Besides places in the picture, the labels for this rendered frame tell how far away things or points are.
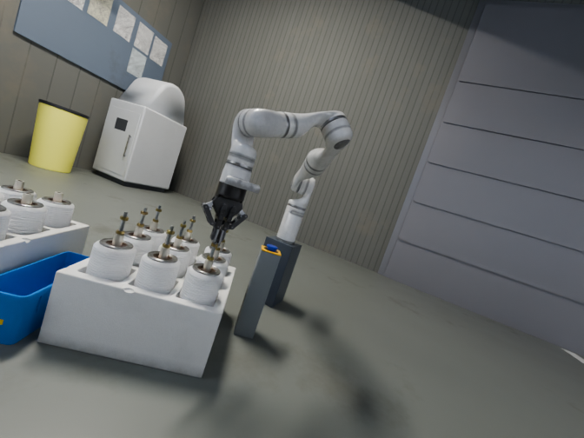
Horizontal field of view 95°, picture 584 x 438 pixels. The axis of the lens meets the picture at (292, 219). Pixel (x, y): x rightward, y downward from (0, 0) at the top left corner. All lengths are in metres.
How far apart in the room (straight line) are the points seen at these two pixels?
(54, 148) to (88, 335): 2.79
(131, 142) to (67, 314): 2.94
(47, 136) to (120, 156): 0.66
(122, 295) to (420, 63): 3.61
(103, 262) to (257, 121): 0.51
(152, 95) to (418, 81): 3.06
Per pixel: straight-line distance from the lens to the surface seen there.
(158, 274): 0.76
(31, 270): 1.01
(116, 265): 0.80
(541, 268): 3.54
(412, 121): 3.52
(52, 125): 3.47
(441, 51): 3.87
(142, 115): 3.62
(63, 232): 1.10
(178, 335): 0.78
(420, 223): 3.25
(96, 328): 0.83
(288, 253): 1.23
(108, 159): 3.88
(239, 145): 0.71
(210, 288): 0.75
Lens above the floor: 0.51
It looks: 5 degrees down
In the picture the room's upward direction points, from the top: 19 degrees clockwise
